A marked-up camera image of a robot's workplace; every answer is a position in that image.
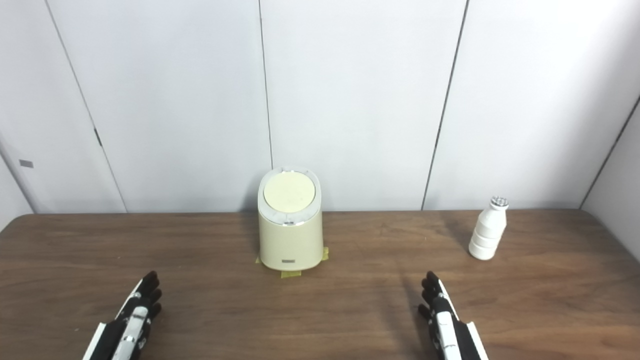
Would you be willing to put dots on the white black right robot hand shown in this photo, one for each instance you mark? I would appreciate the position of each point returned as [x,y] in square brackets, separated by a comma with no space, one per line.
[450,332]

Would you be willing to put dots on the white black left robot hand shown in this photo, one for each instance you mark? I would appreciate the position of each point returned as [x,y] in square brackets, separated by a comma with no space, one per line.
[125,330]

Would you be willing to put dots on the small white plastic bottle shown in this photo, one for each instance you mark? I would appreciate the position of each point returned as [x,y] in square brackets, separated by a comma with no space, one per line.
[487,235]

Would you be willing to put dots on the cream-colored cylindrical bin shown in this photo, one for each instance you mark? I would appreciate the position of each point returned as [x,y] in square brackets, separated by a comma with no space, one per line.
[290,242]

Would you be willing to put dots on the small grey wall label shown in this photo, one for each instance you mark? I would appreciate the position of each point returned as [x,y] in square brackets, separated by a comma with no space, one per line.
[26,163]

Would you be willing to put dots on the black wall panel hinge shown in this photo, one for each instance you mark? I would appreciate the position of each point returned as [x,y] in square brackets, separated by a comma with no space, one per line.
[98,137]

